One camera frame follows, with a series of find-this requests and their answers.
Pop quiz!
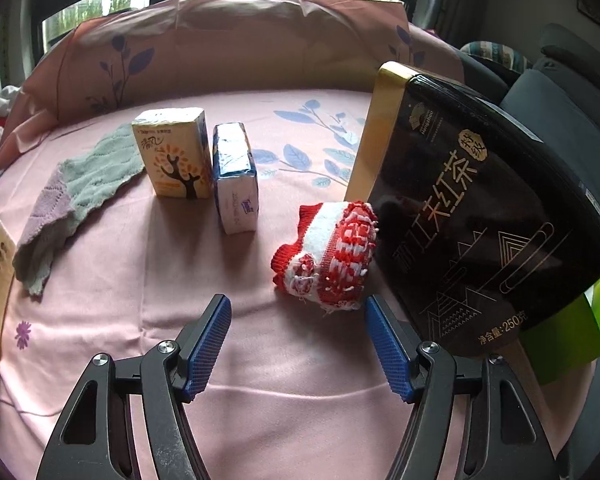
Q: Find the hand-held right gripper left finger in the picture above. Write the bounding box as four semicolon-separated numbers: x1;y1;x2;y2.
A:
35;293;233;480

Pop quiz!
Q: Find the black and gold tea box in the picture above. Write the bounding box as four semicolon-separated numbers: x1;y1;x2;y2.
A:
344;61;600;357

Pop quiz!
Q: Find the grey and purple towel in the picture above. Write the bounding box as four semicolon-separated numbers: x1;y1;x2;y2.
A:
12;122;149;297

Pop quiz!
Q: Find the blue and white tissue pack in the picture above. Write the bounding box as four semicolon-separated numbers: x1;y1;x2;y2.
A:
211;121;259;235

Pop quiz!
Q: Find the grey chair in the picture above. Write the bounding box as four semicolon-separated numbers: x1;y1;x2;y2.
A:
455;22;600;211

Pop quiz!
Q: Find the green box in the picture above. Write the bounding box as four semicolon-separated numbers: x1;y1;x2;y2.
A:
517;270;600;387

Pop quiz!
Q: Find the striped cloth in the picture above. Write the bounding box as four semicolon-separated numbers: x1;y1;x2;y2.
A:
460;40;534;74

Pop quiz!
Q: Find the pink animal print bed sheet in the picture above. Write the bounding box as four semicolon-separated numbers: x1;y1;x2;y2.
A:
0;85;596;480

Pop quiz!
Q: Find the red and white knitted sock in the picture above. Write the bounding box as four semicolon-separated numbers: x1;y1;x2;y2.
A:
271;201;379;318

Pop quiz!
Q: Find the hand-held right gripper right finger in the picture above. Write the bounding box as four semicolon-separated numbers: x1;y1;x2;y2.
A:
364;293;554;480

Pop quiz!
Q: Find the pink leaf print pillow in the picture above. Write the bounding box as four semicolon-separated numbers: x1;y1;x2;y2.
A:
0;0;461;171

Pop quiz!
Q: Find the orange tree print tissue pack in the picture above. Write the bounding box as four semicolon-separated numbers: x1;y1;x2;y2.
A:
131;106;214;200

